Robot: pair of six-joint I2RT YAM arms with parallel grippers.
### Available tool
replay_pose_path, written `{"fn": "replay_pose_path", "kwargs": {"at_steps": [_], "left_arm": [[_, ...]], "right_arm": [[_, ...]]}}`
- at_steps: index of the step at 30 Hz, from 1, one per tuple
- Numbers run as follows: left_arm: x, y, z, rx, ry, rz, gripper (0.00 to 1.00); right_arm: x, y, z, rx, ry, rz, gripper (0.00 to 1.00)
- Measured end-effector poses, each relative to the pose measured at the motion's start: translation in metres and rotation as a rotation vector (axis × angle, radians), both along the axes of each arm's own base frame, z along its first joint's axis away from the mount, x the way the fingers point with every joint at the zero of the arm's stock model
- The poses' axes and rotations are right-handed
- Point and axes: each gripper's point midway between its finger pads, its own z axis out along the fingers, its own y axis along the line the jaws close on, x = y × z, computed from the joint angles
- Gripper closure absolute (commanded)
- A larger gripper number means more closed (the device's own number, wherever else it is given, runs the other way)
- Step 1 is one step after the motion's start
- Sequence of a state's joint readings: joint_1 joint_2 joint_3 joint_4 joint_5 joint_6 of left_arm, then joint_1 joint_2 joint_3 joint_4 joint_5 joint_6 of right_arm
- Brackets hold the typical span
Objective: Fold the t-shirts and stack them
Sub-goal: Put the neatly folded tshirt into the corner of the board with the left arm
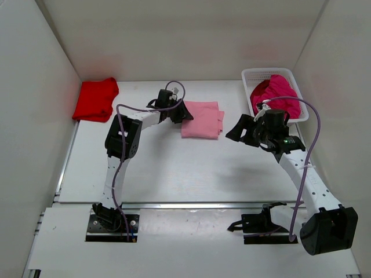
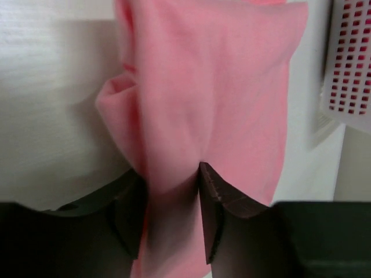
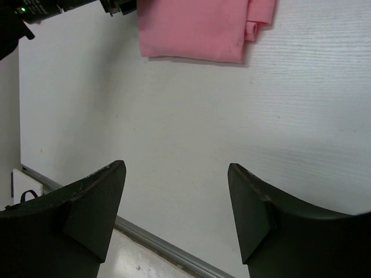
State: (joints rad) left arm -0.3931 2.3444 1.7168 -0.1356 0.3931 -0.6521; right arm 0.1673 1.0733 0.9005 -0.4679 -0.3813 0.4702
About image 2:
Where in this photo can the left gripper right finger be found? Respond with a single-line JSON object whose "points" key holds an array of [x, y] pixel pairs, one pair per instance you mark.
{"points": [[243, 238]]}

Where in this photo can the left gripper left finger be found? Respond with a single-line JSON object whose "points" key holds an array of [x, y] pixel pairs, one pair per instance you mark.
{"points": [[96, 236]]}

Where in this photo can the light pink polo shirt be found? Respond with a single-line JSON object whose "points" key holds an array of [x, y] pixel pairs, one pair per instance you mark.
{"points": [[202, 81]]}

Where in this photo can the white plastic basket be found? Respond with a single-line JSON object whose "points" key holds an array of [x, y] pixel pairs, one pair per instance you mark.
{"points": [[346, 87]]}

